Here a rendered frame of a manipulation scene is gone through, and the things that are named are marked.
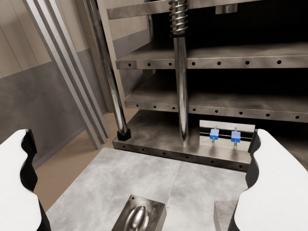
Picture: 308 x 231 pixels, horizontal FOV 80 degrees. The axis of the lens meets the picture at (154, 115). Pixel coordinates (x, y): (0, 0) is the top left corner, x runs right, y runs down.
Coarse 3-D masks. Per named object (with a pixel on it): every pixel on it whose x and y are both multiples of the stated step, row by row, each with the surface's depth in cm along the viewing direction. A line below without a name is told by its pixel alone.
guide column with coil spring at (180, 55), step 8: (184, 0) 74; (176, 8) 74; (184, 8) 75; (176, 16) 76; (184, 24) 78; (176, 32) 79; (184, 32) 79; (176, 40) 80; (184, 40) 81; (176, 48) 82; (184, 48) 82; (176, 56) 84; (184, 56) 84; (176, 64) 86; (184, 64) 86; (176, 72) 89; (184, 72) 87; (176, 80) 91; (184, 80) 89; (184, 88) 91; (184, 96) 93; (184, 104) 96; (184, 112) 98; (184, 120) 101; (184, 128) 103; (184, 136) 106; (184, 144) 109
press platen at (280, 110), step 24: (168, 72) 153; (192, 72) 145; (216, 72) 138; (240, 72) 132; (264, 72) 127; (288, 72) 122; (144, 96) 117; (168, 96) 113; (192, 96) 109; (216, 96) 105; (240, 96) 101; (264, 96) 98; (288, 96) 95; (288, 120) 85
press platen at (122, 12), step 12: (168, 0) 81; (192, 0) 77; (204, 0) 76; (216, 0) 74; (228, 0) 73; (240, 0) 72; (252, 0) 70; (108, 12) 93; (120, 12) 91; (132, 12) 89; (144, 12) 87; (156, 12) 85
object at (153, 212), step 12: (132, 204) 72; (144, 204) 71; (156, 204) 71; (120, 216) 69; (132, 216) 69; (144, 216) 69; (156, 216) 67; (120, 228) 65; (132, 228) 66; (144, 228) 65; (156, 228) 63
